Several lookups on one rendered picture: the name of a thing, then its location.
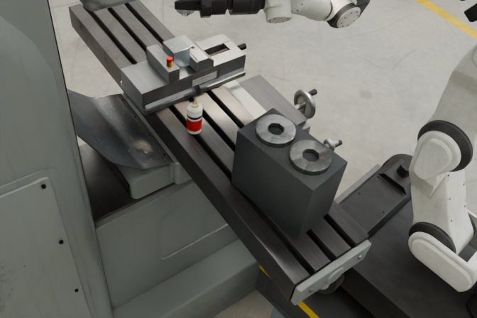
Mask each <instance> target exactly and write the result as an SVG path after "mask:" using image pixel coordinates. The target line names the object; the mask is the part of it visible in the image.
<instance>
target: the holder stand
mask: <svg viewBox="0 0 477 318"><path fill-rule="evenodd" d="M347 163H348V162H347V161H346V160H344V159H343V158H342V157H341V156H339V155H338V154H336V153H335V152H334V151H332V150H331V149H330V148H328V147H327V146H325V145H324V144H323V143H321V142H320V141H318V140H317V139H316V138H315V137H313V136H312V135H310V134H309V133H308V132H306V131H305V130H304V129H302V128H301V127H299V126H298V125H297V124H295V123H294V122H293V121H291V120H290V119H289V118H288V117H286V116H284V115H283V114H281V113H280V112H279V111H278V110H277V109H275V108H272V109H270V110H269V111H267V112H265V113H264V114H263V115H261V116H259V117H258V118H257V119H255V120H253V121H252V122H250V123H249V124H247V125H245V126H244V127H243V128H241V129H239V130H238V131H237V137H236V147H235V153H234V164H233V170H232V176H231V184H233V185H234V186H235V187H236V188H238V189H239V190H240V191H241V192H242V193H244V194H245V195H246V196H247V197H248V198H249V199H250V200H251V201H252V202H254V203H255V204H256V205H257V206H258V207H260V208H261V209H262V210H263V211H264V212H265V213H266V214H267V215H268V216H270V217H271V218H272V219H273V220H275V221H276V222H277V223H278V224H279V225H281V227H283V228H284V229H285V230H286V231H287V232H288V233H289V234H291V235H292V236H293V237H294V238H295V239H297V240H298V239H299V238H300V237H301V236H303V235H304V234H305V233H306V232H307V231H309V230H310V229H311V228H312V227H313V226H314V225H315V224H316V223H317V222H318V221H319V220H320V219H322V218H323V217H324V216H325V215H326V214H328V213H329V210H330V208H331V205H332V202H333V201H334V198H335V195H336V192H337V190H338V187H339V184H340V182H341V179H342V177H343V174H344V171H345V169H346V166H347Z"/></svg>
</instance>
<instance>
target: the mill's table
mask: <svg viewBox="0 0 477 318"><path fill-rule="evenodd" d="M68 8H69V12H70V20H71V24H72V27H73V28H74V29H75V31H76V32H77V34H78V35H79V36H80V38H81V39H82V40H83V41H84V42H85V43H86V45H87V46H88V48H89V49H90V50H91V51H92V52H93V53H94V55H95V56H96V57H97V59H98V60H99V61H100V63H101V64H102V65H103V66H104V68H105V69H106V71H107V72H108V73H109V74H110V75H111V76H112V78H113V79H114V80H115V82H116V83H117V85H118V86H120V88H121V89H122V90H123V88H122V87H121V80H122V78H121V69H122V68H125V67H128V66H130V65H134V64H136V63H139V62H143V61H145V60H147V57H146V48H147V47H149V46H152V45H158V46H159V47H160V48H161V49H163V41H166V40H169V39H172V38H176V37H175V36H174V35H173V34H172V33H171V32H170V31H169V30H168V29H167V28H166V27H165V26H164V25H163V24H162V23H161V22H160V21H159V20H158V19H157V18H156V16H155V15H154V14H153V13H152V12H151V11H150V10H149V9H148V8H147V7H146V6H145V5H144V4H143V3H142V2H141V1H140V0H135V1H131V2H128V3H125V4H121V5H118V6H113V7H110V8H107V9H102V10H100V11H89V10H88V9H86V8H85V7H84V5H83V4H76V5H74V6H69V7H68ZM123 92H124V93H125V94H126V96H127V97H128V98H129V99H130V100H131V98H130V97H129V96H128V95H127V93H126V92H125V91H124V90H123ZM196 92H197V95H196V96H194V97H191V98H189V99H186V100H184V101H181V102H178V103H176V104H173V105H171V106H168V107H166V108H164V109H161V110H159V111H156V112H153V113H152V114H148V115H145V114H143V113H142V112H141V110H140V109H139V108H138V107H137V106H136V105H135V103H134V102H133V101H132V100H131V102H132V103H133V105H134V106H135V107H136V108H137V110H138V111H139V112H140V113H141V115H142V116H143V117H144V119H145V120H146V121H147V122H148V123H149V125H150V126H151V127H152V129H153V130H154V131H155V132H156V133H157V135H158V136H159V137H160V139H161V140H162V141H163V143H164V144H165V145H166V146H167V147H168V149H169V150H170V152H171V153H172V154H173V155H174V156H175V158H176V159H177V160H178V162H179V163H180V164H181V166H182V167H183V168H184V169H185V170H186V172H187V173H188V174H189V176H190V177H191V178H192V179H193V180H194V182H195V183H196V184H197V186H198V187H199V188H200V189H201V191H202V192H203V193H204V194H205V196H206V197H207V199H208V200H209V201H210V202H211V203H212V204H213V206H214V207H215V209H216V210H217V211H218V213H220V215H221V216H222V217H223V218H224V220H225V221H226V223H227V224H228V225H229V226H230V227H231V229H232V230H233V231H234V233H235V234H236V235H237V236H238V237H239V239H240V240H241V241H242V243H243V244H244V245H245V247H246V248H247V249H248V250H249V251H250V253H251V254H252V255H253V257H254V258H255V259H256V260H257V261H258V263H259V264H260V265H261V267H262V268H263V269H264V271H265V272H266V273H267V274H268V276H269V277H270V278H271V280H272V281H273V282H274V283H275V284H276V286H277V287H278V288H279V290H280V291H281V292H282V294H284V296H285V297H286V298H287V300H288V301H290V300H291V302H292V303H293V304H294V305H297V304H299V303H300V302H301V301H303V300H305V299H306V298H307V297H309V296H310V295H312V294H313V293H315V292H316V291H318V290H319V289H321V288H322V287H324V286H325V285H329V284H331V283H333V282H334V281H335V280H337V279H338V278H339V277H340V276H341V274H342V273H344V272H345V271H347V270H348V269H349V268H351V267H353V266H354V265H355V264H357V263H358V262H360V261H362V260H363V259H364V258H365V256H366V254H367V252H368V250H369V248H370V247H371V242H370V241H369V240H367V239H368V237H369V235H368V234H367V233H366V232H365V231H364V230H363V229H362V228H361V227H360V226H359V225H358V224H357V223H356V222H355V221H354V220H353V219H352V218H351V217H350V216H349V215H348V214H347V213H346V212H345V211H344V209H343V208H342V207H341V206H340V205H339V204H338V203H337V202H336V201H335V200H334V201H333V202H332V205H331V208H330V210H329V213H328V214H326V215H325V216H324V217H323V218H322V219H320V220H319V221H318V222H317V223H316V224H315V225H314V226H313V227H312V228H311V229H310V230H309V231H307V232H306V233H305V234H304V235H303V236H301V237H300V238H299V239H298V240H297V239H295V238H294V237H293V236H292V235H291V234H289V233H288V232H287V231H286V230H285V229H284V228H283V227H281V225H279V224H278V223H277V222H276V221H275V220H273V219H272V218H271V217H270V216H268V215H267V214H266V213H265V212H264V211H263V210H262V209H261V208H260V207H258V206H257V205H256V204H255V203H254V202H252V201H251V200H250V199H249V198H248V197H247V196H246V195H245V194H244V193H242V192H241V191H240V190H239V189H238V188H236V187H235V186H234V185H233V184H231V176H232V170H233V164H234V153H235V147H236V137H237V131H238V130H239V129H241V128H243V127H244V126H245V125H247V124H249V123H250V122H252V121H253V120H255V118H254V117H253V116H252V115H251V114H250V113H249V112H248V111H247V110H246V109H245V108H244V107H243V106H242V105H241V104H240V103H239V102H238V101H237V100H236V98H235V97H234V96H233V95H232V94H231V93H230V92H229V91H228V90H227V89H226V88H225V87H224V86H223V85H221V86H219V87H216V88H213V89H210V90H209V91H206V92H203V93H201V92H200V91H196ZM194 99H196V100H197V102H198V103H200V104H201V105H202V130H201V132H200V133H198V134H191V133H188V132H187V105H188V104H189V103H191V102H193V101H194Z"/></svg>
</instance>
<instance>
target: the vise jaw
mask: <svg viewBox="0 0 477 318"><path fill-rule="evenodd" d="M180 38H181V39H182V40H183V41H184V42H185V43H186V44H187V45H188V46H189V47H190V66H191V67H192V69H193V70H194V71H195V72H201V71H203V70H206V69H209V68H210V67H213V66H214V60H213V59H212V58H211V57H210V56H209V55H208V54H207V53H206V52H205V51H204V50H203V49H202V48H201V47H200V46H199V45H198V44H196V43H195V42H194V41H193V39H191V37H189V36H187V35H182V36H180Z"/></svg>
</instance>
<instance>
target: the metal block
mask: <svg viewBox="0 0 477 318"><path fill-rule="evenodd" d="M163 52H164V53H165V54H166V55H167V56H168V57H172V61H173V62H174V63H175V64H176V65H177V66H178V67H179V68H182V67H186V66H188V65H190V47H189V46H188V45H187V44H186V43H185V42H184V41H183V40H182V39H181V38H180V37H179V36H178V37H176V38H172V39H169V40H166V41H163Z"/></svg>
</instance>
